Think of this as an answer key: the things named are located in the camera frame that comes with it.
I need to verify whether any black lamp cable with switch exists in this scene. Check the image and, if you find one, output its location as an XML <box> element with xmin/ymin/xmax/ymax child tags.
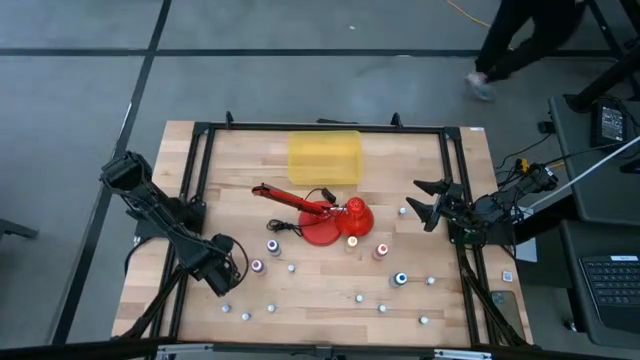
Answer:
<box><xmin>266</xmin><ymin>187</ymin><xmax>351</xmax><ymax>236</ymax></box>

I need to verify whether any black stand leg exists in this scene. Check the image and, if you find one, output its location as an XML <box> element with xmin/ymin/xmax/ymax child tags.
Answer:
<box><xmin>564</xmin><ymin>0</ymin><xmax>640</xmax><ymax>114</ymax></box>

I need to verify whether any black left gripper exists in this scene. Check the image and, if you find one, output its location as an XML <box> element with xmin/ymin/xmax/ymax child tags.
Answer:
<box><xmin>192</xmin><ymin>233</ymin><xmax>242</xmax><ymax>297</ymax></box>

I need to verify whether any black keyboard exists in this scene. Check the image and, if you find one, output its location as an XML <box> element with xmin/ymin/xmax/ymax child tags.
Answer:
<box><xmin>579</xmin><ymin>254</ymin><xmax>640</xmax><ymax>334</ymax></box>

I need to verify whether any dark smartphone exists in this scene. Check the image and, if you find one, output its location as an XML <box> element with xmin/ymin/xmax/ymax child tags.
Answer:
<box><xmin>490</xmin><ymin>289</ymin><xmax>526</xmax><ymax>341</ymax></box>

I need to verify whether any black power adapter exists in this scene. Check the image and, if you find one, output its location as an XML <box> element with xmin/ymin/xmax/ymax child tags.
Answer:
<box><xmin>591</xmin><ymin>97</ymin><xmax>632</xmax><ymax>149</ymax></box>

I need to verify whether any person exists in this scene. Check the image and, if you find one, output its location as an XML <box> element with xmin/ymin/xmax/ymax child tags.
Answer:
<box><xmin>463</xmin><ymin>0</ymin><xmax>586</xmax><ymax>104</ymax></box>

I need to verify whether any grey chair foot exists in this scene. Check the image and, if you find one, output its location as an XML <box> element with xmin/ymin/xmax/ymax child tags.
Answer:
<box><xmin>0</xmin><ymin>218</ymin><xmax>40</xmax><ymax>241</ymax></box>

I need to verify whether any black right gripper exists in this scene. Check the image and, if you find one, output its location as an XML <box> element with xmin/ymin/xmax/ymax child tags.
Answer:
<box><xmin>405</xmin><ymin>178</ymin><xmax>471</xmax><ymax>232</ymax></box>

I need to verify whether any yellow extension cord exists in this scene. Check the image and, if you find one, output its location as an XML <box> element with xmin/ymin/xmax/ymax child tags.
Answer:
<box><xmin>444</xmin><ymin>0</ymin><xmax>494</xmax><ymax>29</ymax></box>

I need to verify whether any white rod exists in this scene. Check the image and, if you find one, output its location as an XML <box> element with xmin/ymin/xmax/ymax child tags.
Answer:
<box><xmin>527</xmin><ymin>134</ymin><xmax>640</xmax><ymax>211</ymax></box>

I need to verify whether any yellow translucent plastic bin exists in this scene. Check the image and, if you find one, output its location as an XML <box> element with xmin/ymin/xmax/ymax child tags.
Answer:
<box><xmin>287</xmin><ymin>130</ymin><xmax>364</xmax><ymax>187</ymax></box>

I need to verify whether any red desk lamp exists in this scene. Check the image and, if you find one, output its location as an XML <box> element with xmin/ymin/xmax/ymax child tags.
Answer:
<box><xmin>251</xmin><ymin>182</ymin><xmax>375</xmax><ymax>247</ymax></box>

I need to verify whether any dark grey side desk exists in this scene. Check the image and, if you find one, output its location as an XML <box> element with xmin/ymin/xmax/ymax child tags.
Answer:
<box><xmin>547</xmin><ymin>94</ymin><xmax>640</xmax><ymax>351</ymax></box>

